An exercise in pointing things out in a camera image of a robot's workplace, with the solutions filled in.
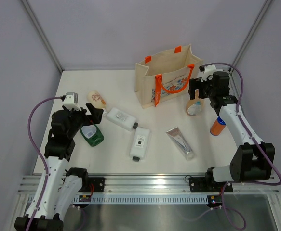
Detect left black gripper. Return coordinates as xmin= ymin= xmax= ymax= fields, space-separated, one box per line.
xmin=63 ymin=103 xmax=103 ymax=138

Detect cream bottle orange print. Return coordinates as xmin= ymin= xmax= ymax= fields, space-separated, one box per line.
xmin=87 ymin=90 xmax=106 ymax=109

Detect green dish soap bottle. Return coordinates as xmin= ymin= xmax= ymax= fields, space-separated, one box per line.
xmin=80 ymin=125 xmax=104 ymax=147

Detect amber bottle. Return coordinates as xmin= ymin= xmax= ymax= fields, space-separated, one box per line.
xmin=186 ymin=90 xmax=204 ymax=116

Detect white bottle text label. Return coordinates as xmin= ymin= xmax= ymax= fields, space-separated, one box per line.
xmin=106 ymin=107 xmax=138 ymax=131

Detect canvas bag orange handles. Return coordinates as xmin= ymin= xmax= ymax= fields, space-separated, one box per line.
xmin=135 ymin=44 xmax=203 ymax=109

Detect orange spray bottle blue cap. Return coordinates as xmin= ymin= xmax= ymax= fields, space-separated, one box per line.
xmin=210 ymin=117 xmax=226 ymax=136

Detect silver tube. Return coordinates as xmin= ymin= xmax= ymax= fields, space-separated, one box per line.
xmin=166 ymin=127 xmax=194 ymax=161

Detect white bottle black cap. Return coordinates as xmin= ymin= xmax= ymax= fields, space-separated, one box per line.
xmin=129 ymin=127 xmax=150 ymax=162

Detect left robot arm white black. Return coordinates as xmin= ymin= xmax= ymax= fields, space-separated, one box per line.
xmin=14 ymin=103 xmax=104 ymax=231

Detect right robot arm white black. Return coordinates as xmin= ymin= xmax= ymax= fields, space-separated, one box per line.
xmin=188 ymin=71 xmax=275 ymax=191

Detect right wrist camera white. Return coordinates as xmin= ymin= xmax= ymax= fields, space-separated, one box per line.
xmin=199 ymin=65 xmax=217 ymax=82

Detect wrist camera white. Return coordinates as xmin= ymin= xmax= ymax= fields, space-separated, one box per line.
xmin=199 ymin=65 xmax=217 ymax=82
xmin=63 ymin=92 xmax=81 ymax=111

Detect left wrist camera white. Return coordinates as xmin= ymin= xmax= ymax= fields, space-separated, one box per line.
xmin=63 ymin=92 xmax=81 ymax=111

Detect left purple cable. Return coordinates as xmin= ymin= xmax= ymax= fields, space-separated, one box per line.
xmin=23 ymin=96 xmax=66 ymax=231

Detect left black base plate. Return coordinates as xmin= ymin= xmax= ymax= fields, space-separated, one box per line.
xmin=89 ymin=177 xmax=105 ymax=193

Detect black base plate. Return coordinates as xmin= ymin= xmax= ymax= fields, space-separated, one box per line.
xmin=188 ymin=177 xmax=225 ymax=193
xmin=89 ymin=177 xmax=105 ymax=193

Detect aluminium rail frame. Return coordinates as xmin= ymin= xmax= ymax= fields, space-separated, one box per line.
xmin=17 ymin=174 xmax=280 ymax=195

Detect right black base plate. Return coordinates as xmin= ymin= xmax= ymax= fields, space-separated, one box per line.
xmin=188 ymin=177 xmax=225 ymax=193

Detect white slotted cable duct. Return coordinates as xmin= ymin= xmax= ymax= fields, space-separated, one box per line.
xmin=72 ymin=195 xmax=208 ymax=205

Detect right corner aluminium post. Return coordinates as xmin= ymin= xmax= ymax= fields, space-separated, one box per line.
xmin=232 ymin=0 xmax=275 ymax=66

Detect corner aluminium post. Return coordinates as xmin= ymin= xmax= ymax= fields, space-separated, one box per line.
xmin=232 ymin=0 xmax=275 ymax=66
xmin=20 ymin=0 xmax=64 ymax=73

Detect left corner aluminium post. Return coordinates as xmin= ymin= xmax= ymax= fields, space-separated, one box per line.
xmin=20 ymin=0 xmax=64 ymax=73

